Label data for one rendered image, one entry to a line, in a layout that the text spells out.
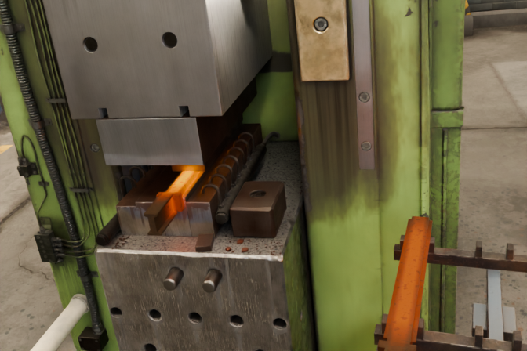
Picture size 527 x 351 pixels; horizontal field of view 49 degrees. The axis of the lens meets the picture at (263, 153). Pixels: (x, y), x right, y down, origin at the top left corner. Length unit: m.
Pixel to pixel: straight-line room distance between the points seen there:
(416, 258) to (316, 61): 0.40
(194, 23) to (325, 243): 0.55
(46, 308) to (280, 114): 1.60
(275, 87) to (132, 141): 0.51
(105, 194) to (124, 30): 0.47
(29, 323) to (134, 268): 1.56
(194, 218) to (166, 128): 0.19
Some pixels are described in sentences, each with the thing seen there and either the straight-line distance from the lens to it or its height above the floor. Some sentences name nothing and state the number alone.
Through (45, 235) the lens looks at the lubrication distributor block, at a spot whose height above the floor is 0.84.
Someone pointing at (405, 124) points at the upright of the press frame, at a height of 1.09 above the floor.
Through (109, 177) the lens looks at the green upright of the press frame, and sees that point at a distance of 1.35.
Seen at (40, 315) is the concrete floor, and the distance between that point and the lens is 2.74.
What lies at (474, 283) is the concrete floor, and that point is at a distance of 2.57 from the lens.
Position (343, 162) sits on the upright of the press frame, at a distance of 1.17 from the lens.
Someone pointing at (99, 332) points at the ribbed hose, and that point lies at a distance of 1.60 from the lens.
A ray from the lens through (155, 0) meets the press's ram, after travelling 1.01.
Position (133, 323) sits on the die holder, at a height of 0.74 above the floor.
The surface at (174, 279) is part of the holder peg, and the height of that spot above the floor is 0.88.
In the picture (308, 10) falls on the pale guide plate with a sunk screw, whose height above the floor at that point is 1.32.
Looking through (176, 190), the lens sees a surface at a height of 1.01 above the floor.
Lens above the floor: 1.49
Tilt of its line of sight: 23 degrees down
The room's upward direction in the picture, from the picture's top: 7 degrees counter-clockwise
